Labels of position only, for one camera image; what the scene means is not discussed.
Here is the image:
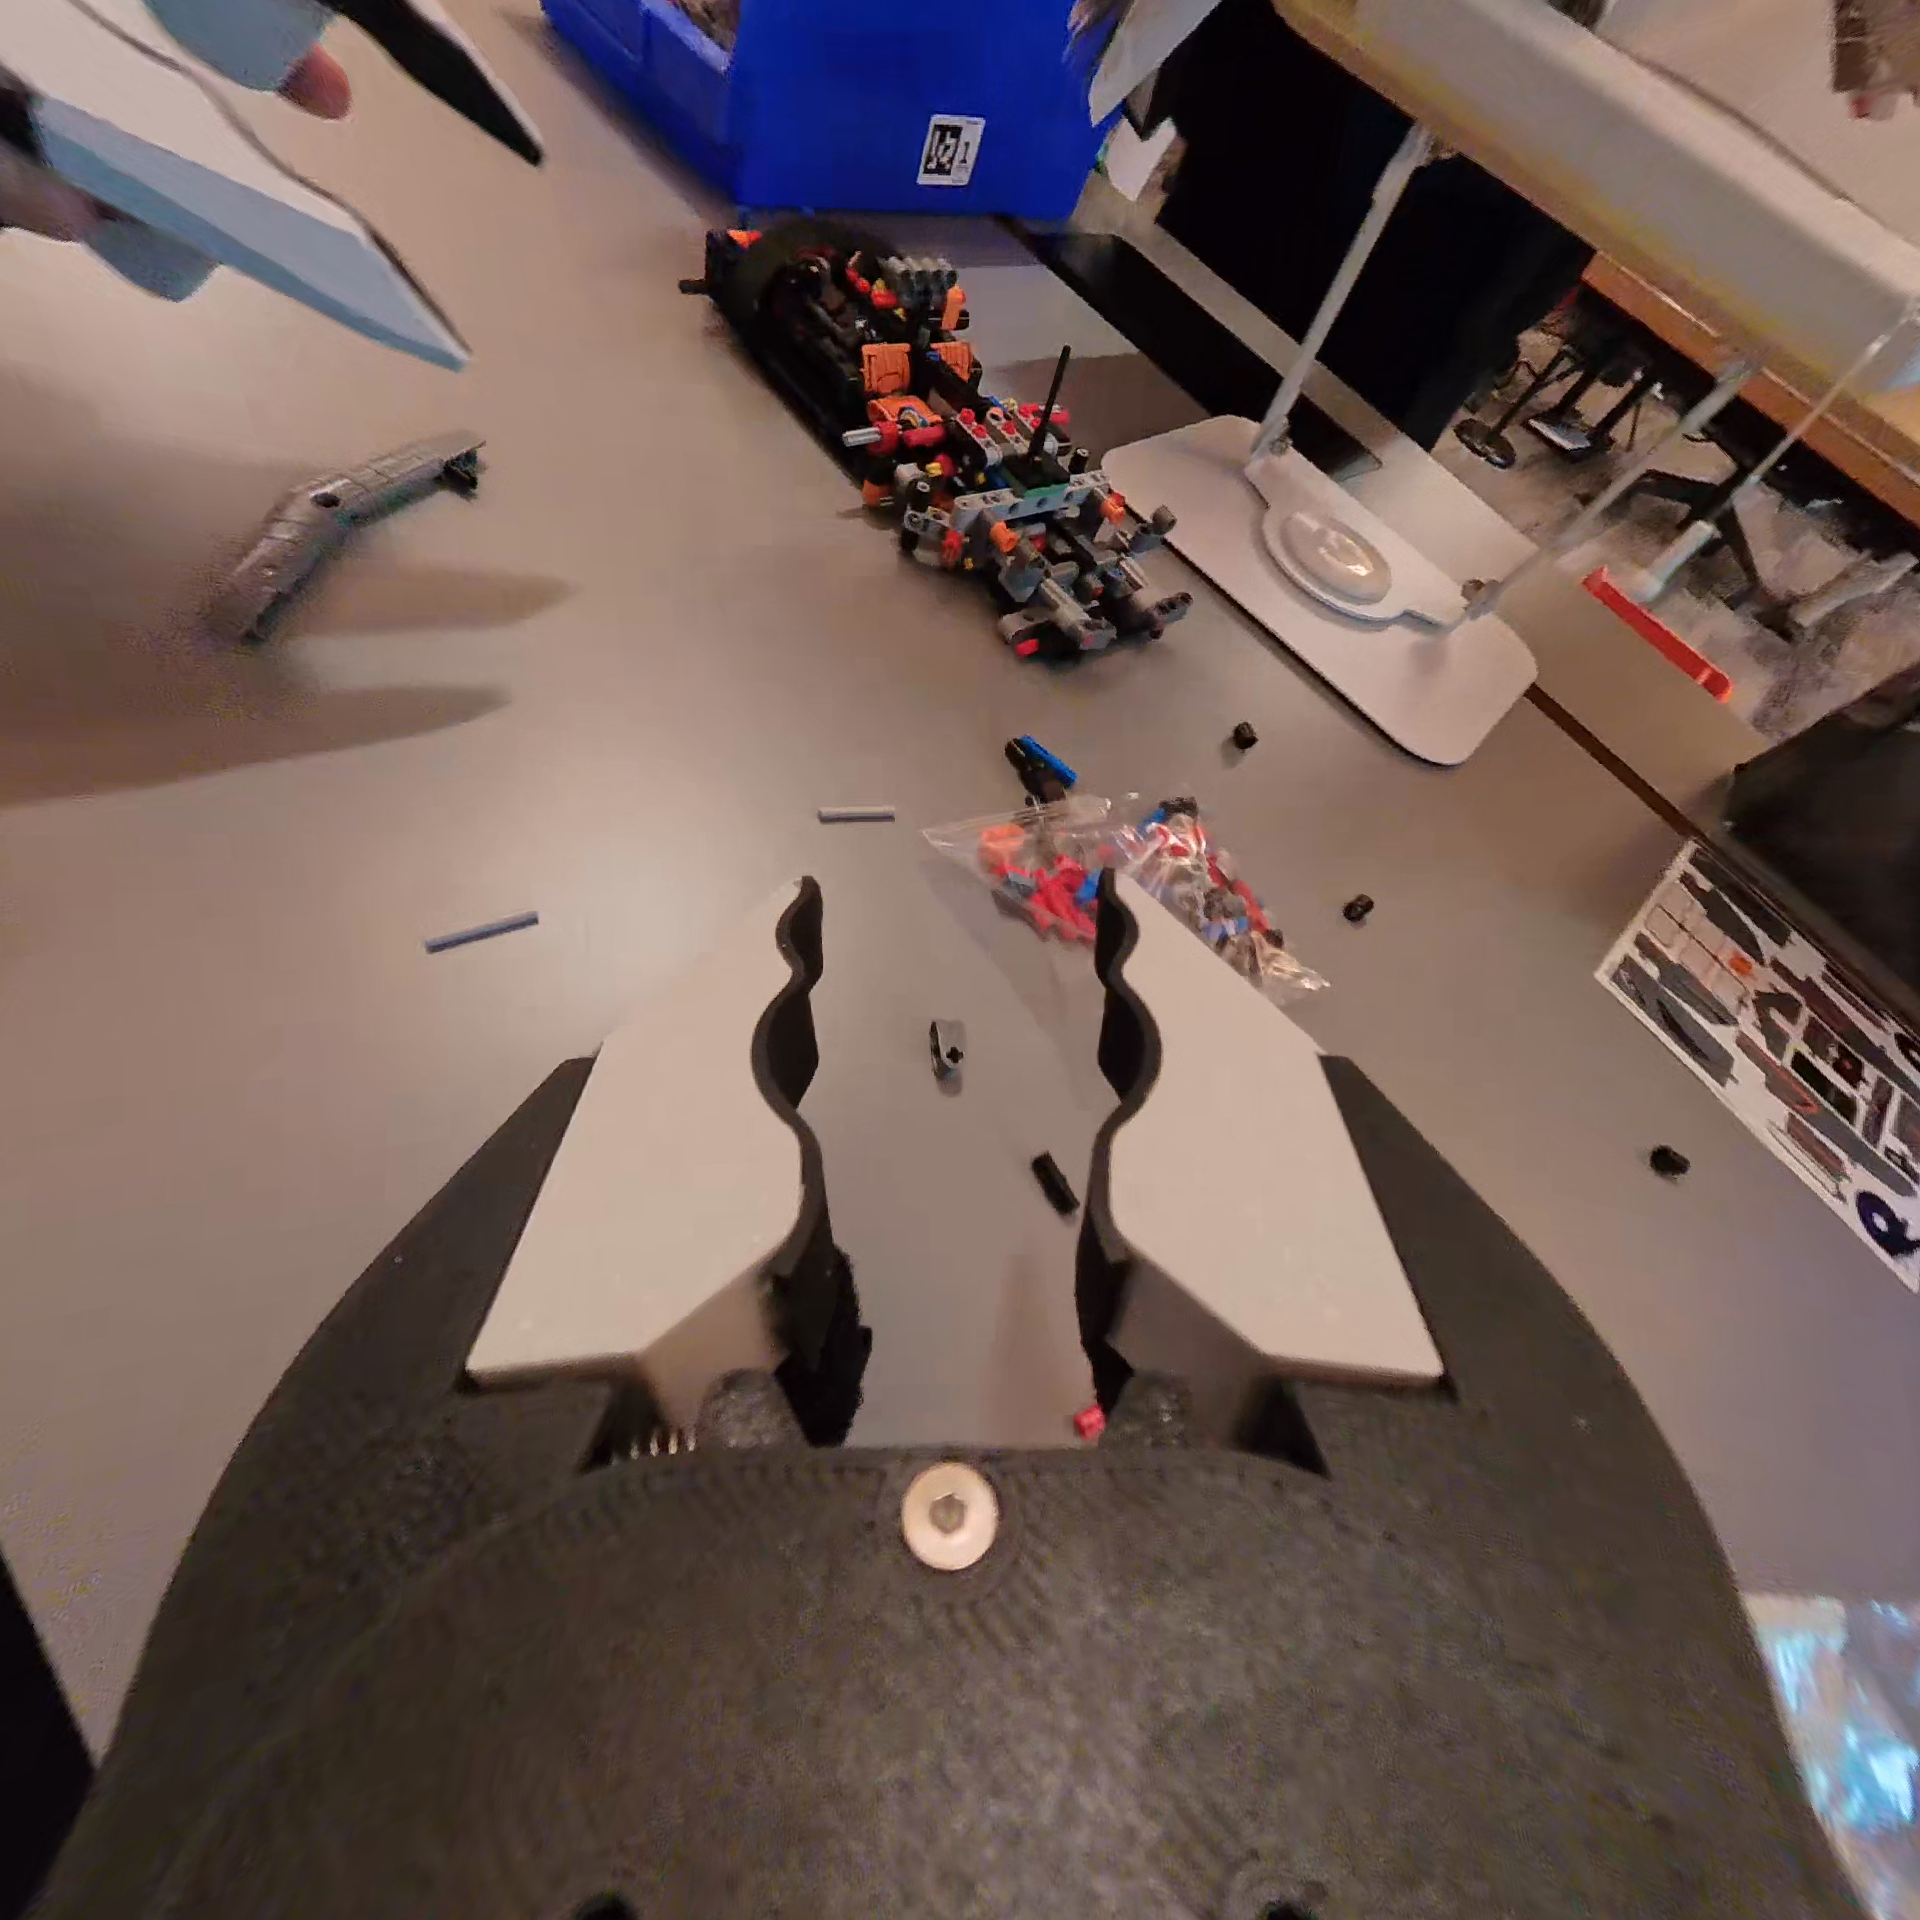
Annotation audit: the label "white instruction booklet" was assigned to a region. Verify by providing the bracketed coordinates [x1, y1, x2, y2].
[1275, 0, 1920, 395]

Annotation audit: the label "large clear plastic bag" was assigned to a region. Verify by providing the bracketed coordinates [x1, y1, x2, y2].
[1741, 1589, 1920, 1920]

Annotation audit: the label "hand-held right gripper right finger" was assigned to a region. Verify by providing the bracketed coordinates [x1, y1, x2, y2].
[1070, 872, 1446, 1443]

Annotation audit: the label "grey lego panel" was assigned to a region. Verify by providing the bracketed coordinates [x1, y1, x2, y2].
[225, 432, 492, 645]

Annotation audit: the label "red bar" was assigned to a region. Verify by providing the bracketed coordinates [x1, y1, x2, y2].
[1581, 568, 1736, 706]

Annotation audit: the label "lego car chassis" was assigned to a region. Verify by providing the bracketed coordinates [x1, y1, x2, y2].
[676, 217, 1199, 665]

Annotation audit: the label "white monitor stand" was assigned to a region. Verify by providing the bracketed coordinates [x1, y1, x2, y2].
[1102, 120, 1540, 767]

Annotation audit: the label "sticker sheet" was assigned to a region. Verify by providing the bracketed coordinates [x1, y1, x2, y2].
[1595, 840, 1920, 1294]

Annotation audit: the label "small clear bag lego pins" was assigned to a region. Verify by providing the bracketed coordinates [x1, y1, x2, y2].
[920, 791, 1335, 1004]

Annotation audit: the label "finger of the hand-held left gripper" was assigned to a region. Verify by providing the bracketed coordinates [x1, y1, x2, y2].
[331, 0, 547, 170]
[20, 90, 475, 375]

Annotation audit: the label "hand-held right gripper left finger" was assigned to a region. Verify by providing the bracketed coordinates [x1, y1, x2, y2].
[467, 874, 874, 1451]

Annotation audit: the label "blue storage bin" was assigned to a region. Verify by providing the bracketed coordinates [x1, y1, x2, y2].
[538, 0, 1122, 216]

